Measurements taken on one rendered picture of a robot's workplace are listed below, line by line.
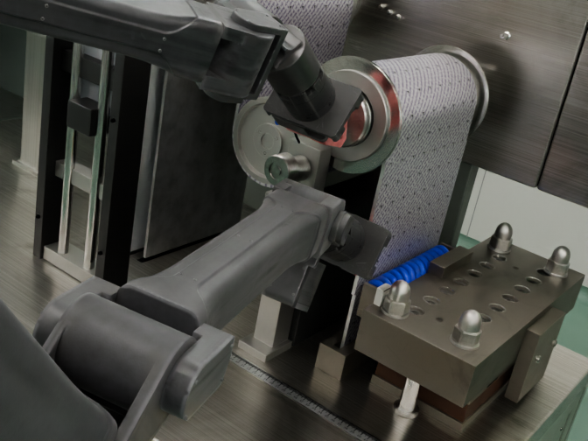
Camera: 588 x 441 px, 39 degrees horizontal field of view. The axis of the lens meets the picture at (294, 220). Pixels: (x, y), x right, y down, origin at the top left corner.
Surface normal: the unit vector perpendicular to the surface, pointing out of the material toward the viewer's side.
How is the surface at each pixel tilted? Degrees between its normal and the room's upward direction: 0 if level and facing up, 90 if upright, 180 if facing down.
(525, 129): 90
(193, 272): 6
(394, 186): 90
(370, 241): 61
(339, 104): 51
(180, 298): 6
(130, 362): 56
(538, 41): 90
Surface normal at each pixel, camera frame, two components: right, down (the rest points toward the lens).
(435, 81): 0.69, -0.36
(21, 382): 0.93, 0.31
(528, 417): 0.18, -0.90
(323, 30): 0.78, 0.40
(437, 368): -0.59, 0.22
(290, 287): -0.21, -0.07
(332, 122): -0.33, -0.39
